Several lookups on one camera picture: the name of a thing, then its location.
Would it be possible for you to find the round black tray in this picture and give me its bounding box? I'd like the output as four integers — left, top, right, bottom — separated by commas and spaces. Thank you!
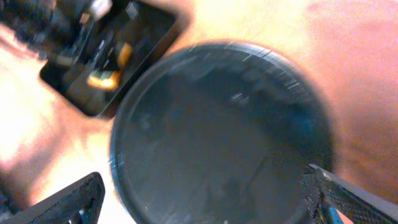
110, 43, 333, 223

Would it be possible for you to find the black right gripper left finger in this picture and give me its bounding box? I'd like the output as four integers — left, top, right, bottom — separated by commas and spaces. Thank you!
1, 172, 105, 224

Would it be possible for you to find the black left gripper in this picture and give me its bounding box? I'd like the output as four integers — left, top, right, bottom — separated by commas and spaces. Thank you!
1, 0, 123, 67

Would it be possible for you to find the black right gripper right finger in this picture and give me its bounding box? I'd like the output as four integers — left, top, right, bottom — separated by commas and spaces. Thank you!
300, 164, 397, 223

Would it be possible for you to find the rectangular black tray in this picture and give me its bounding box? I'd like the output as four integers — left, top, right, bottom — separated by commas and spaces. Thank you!
39, 1, 187, 119

